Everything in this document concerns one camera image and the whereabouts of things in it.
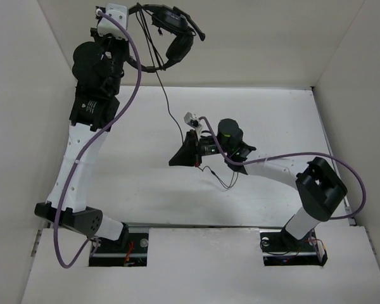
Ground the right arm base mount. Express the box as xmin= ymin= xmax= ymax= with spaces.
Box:
xmin=259 ymin=230 xmax=328 ymax=267

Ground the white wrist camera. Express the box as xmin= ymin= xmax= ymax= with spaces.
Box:
xmin=96 ymin=3 xmax=129 ymax=40
xmin=184 ymin=112 xmax=203 ymax=136

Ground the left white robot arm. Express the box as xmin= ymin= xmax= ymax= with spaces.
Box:
xmin=34 ymin=28 xmax=129 ymax=251

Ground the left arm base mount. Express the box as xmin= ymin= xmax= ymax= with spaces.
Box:
xmin=89 ymin=227 xmax=149 ymax=267

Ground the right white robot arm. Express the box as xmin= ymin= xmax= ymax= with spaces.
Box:
xmin=168 ymin=113 xmax=347 ymax=250

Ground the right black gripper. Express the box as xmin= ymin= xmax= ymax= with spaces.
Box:
xmin=169 ymin=129 xmax=231 ymax=168

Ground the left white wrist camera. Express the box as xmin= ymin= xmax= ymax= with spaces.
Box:
xmin=96 ymin=3 xmax=129 ymax=40

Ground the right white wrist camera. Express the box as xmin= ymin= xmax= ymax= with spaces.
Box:
xmin=184 ymin=112 xmax=203 ymax=136

